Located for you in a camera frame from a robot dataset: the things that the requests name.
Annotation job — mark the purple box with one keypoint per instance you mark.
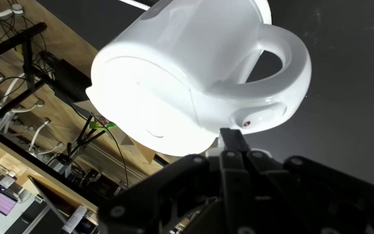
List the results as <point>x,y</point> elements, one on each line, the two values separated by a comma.
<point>1,203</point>

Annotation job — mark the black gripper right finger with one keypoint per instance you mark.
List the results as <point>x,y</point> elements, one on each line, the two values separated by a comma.
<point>325,195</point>

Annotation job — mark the black table frame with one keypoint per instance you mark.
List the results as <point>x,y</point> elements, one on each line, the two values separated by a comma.
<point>23,36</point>

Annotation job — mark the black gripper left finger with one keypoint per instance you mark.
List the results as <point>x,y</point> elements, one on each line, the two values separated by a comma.
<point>152,195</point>

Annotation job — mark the black tripod with green joint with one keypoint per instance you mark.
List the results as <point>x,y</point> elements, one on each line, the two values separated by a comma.
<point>97,126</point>

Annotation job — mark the white electric kettle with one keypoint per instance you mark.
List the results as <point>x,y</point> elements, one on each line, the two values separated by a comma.
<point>175,73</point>

